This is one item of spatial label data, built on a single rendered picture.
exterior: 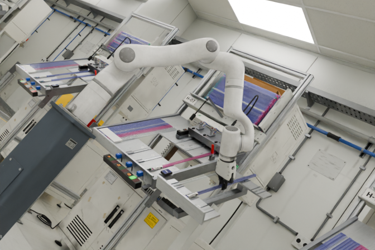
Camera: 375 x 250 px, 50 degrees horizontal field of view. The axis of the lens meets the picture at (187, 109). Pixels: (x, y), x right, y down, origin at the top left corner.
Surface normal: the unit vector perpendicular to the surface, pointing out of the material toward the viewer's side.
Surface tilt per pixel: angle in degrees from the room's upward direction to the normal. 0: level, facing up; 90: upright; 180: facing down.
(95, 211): 90
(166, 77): 90
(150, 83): 90
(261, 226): 90
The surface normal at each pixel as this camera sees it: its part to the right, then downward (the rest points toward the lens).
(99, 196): -0.45, -0.55
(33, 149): -0.29, -0.45
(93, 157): 0.63, 0.36
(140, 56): 0.61, -0.07
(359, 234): 0.13, -0.92
